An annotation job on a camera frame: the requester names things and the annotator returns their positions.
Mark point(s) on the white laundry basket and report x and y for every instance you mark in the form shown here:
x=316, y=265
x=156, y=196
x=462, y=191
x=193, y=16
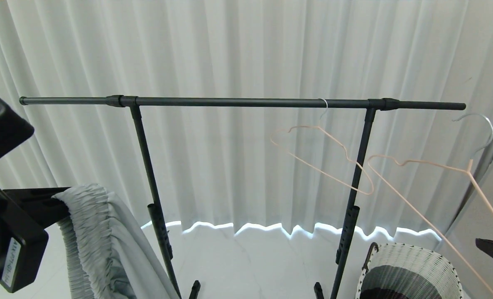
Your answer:
x=420, y=257

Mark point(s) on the pale grey shorts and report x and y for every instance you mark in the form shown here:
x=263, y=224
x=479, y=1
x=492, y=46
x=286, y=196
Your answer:
x=105, y=232

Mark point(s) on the white curtain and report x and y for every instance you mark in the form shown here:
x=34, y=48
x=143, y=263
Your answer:
x=229, y=41

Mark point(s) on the pink clothes hanger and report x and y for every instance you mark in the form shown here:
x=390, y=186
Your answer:
x=332, y=139
x=469, y=168

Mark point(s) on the black clothes rack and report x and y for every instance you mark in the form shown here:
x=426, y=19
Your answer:
x=229, y=101

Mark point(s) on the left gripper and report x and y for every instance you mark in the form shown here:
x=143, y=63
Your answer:
x=13, y=253

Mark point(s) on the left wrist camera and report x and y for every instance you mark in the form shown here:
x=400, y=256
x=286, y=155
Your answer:
x=1, y=128

